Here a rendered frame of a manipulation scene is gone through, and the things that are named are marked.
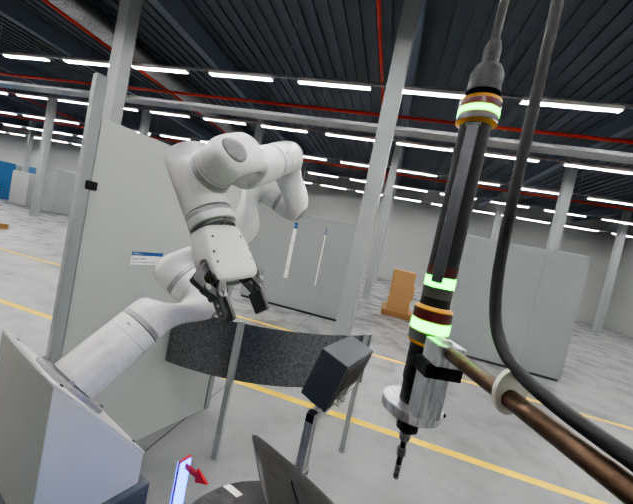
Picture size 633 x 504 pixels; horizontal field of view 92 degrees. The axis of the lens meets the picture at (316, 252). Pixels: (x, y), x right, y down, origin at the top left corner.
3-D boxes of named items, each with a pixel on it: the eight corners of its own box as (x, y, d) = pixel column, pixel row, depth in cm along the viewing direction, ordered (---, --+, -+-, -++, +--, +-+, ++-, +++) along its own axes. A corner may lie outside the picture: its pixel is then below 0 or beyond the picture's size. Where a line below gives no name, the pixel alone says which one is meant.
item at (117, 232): (26, 494, 161) (97, 72, 151) (22, 489, 164) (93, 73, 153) (209, 407, 266) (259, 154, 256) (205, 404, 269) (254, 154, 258)
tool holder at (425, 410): (464, 446, 31) (486, 354, 31) (398, 436, 31) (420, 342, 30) (425, 399, 40) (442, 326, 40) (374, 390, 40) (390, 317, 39)
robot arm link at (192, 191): (243, 201, 56) (215, 224, 61) (219, 140, 59) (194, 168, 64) (204, 198, 50) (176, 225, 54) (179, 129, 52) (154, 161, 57)
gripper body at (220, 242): (220, 234, 61) (240, 286, 60) (175, 233, 53) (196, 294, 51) (246, 216, 58) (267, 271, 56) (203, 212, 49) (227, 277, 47)
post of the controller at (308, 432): (302, 473, 101) (314, 415, 100) (294, 468, 103) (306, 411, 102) (307, 467, 104) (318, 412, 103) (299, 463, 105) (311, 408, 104)
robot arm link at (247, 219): (181, 310, 86) (138, 273, 87) (194, 309, 98) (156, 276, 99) (297, 183, 95) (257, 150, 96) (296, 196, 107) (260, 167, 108)
